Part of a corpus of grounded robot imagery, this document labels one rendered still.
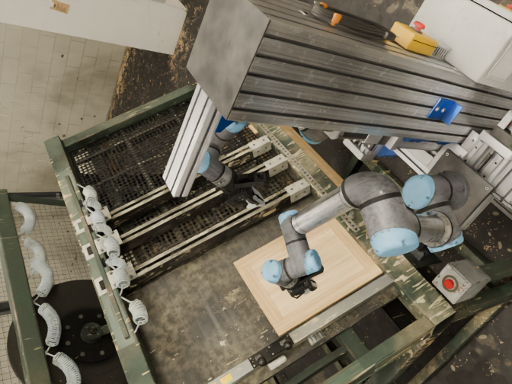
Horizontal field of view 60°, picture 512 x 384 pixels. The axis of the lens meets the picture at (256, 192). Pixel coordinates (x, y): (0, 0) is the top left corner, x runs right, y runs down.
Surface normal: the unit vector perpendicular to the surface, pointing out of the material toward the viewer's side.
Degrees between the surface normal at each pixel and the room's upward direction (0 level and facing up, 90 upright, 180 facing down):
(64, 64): 90
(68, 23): 90
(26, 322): 90
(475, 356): 0
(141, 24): 90
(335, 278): 56
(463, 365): 0
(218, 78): 0
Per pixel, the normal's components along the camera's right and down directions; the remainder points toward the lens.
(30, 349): 0.38, -0.77
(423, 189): -0.81, -0.11
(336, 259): -0.13, -0.63
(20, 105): 0.47, 0.66
